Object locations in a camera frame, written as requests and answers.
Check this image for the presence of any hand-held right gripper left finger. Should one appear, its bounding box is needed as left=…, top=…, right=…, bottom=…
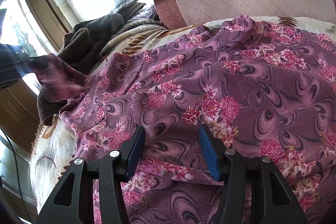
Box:
left=34, top=126, right=146, bottom=224

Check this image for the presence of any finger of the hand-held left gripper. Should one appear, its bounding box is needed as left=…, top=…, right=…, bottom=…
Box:
left=25, top=56, right=51, bottom=70

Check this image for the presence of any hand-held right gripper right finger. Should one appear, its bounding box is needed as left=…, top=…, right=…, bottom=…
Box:
left=198, top=124, right=308, bottom=224

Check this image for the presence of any purple floral garment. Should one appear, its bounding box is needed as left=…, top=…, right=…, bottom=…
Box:
left=37, top=15, right=336, bottom=224

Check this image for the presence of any dark brown fleece cloth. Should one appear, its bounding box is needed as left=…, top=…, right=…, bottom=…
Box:
left=37, top=2, right=146, bottom=126

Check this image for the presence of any cream leaf-print plush blanket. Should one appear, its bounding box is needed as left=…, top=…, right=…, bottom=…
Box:
left=30, top=15, right=336, bottom=214

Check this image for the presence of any wooden window frame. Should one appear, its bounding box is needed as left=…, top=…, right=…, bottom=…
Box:
left=0, top=0, right=78, bottom=155

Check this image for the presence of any black cable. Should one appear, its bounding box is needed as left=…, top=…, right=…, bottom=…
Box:
left=0, top=128, right=30, bottom=216

